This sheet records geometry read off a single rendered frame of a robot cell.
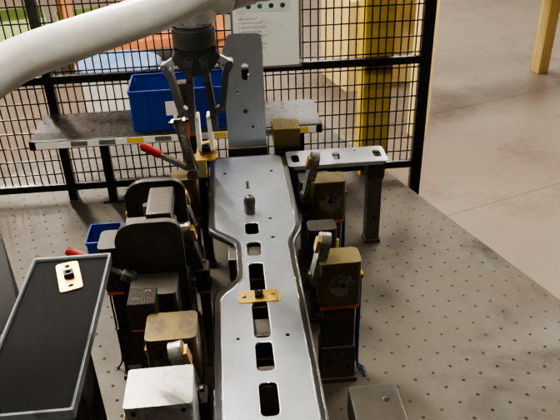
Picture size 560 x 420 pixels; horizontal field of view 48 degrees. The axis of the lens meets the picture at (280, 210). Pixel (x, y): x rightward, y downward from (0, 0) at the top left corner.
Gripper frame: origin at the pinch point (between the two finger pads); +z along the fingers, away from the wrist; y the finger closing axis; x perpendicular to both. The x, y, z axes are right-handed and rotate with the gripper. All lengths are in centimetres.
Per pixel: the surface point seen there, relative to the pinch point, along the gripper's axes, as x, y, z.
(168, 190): 4.8, -9.1, 14.8
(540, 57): 390, 249, 125
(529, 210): 176, 156, 137
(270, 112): 82, 15, 31
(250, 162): 53, 7, 34
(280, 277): -2.1, 12.8, 33.8
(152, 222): -7.7, -11.1, 14.6
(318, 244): -2.9, 21.0, 25.5
